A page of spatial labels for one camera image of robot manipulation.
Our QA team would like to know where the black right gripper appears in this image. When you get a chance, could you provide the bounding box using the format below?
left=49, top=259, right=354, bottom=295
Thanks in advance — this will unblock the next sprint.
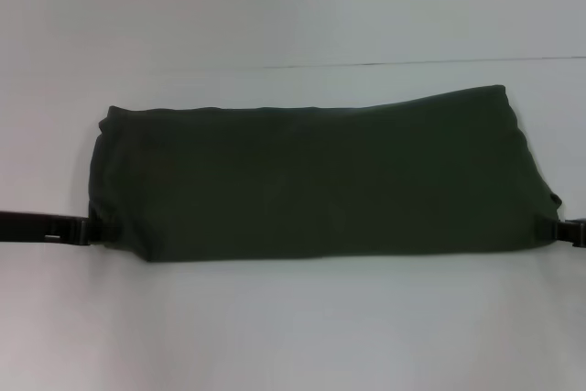
left=547, top=214, right=586, bottom=249

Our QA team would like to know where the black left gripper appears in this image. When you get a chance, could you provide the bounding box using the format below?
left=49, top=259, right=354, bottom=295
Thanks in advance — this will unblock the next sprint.
left=0, top=210, right=114, bottom=246

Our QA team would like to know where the dark green FREE! t-shirt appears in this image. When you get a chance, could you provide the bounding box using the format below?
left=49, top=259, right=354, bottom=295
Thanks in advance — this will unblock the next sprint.
left=86, top=84, right=564, bottom=265

